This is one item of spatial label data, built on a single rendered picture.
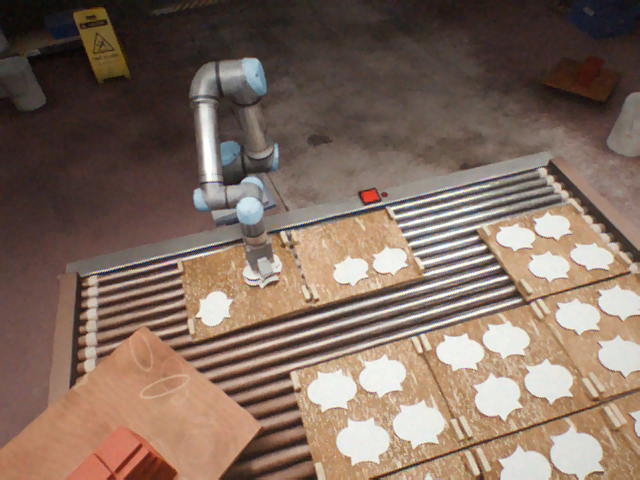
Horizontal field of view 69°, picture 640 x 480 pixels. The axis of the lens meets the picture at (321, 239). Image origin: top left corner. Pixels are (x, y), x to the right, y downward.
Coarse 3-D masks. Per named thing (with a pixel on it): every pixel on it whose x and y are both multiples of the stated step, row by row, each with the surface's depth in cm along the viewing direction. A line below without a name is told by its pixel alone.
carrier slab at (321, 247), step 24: (360, 216) 184; (384, 216) 183; (312, 240) 176; (336, 240) 176; (360, 240) 175; (384, 240) 175; (312, 264) 169; (408, 264) 167; (336, 288) 161; (360, 288) 161; (384, 288) 162
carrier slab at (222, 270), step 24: (192, 264) 171; (216, 264) 170; (240, 264) 170; (288, 264) 169; (192, 288) 164; (216, 288) 163; (240, 288) 163; (264, 288) 162; (288, 288) 162; (192, 312) 157; (240, 312) 156; (264, 312) 156; (288, 312) 156; (216, 336) 152
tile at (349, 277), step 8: (336, 264) 167; (344, 264) 167; (352, 264) 167; (360, 264) 167; (336, 272) 165; (344, 272) 165; (352, 272) 164; (360, 272) 164; (336, 280) 163; (344, 280) 162; (352, 280) 162; (360, 280) 163
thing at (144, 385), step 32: (128, 352) 137; (160, 352) 136; (96, 384) 130; (128, 384) 130; (160, 384) 130; (192, 384) 129; (64, 416) 125; (96, 416) 125; (128, 416) 124; (160, 416) 124; (192, 416) 124; (224, 416) 123; (32, 448) 120; (64, 448) 119; (96, 448) 119; (160, 448) 119; (192, 448) 118; (224, 448) 118
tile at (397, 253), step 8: (376, 256) 169; (384, 256) 169; (392, 256) 169; (400, 256) 168; (376, 264) 166; (384, 264) 166; (392, 264) 166; (400, 264) 166; (384, 272) 164; (392, 272) 164
